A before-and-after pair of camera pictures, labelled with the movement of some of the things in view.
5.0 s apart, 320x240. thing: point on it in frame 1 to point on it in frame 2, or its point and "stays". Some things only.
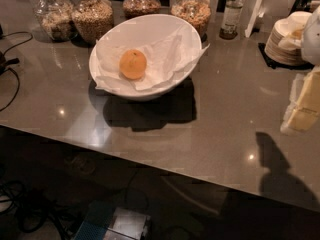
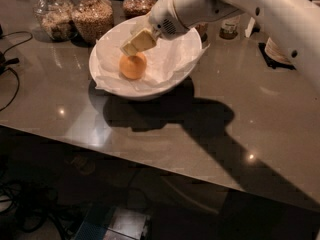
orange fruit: (132, 64) stays
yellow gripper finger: (303, 112) to (164, 19)
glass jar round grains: (92, 16) stays
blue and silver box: (104, 221) stays
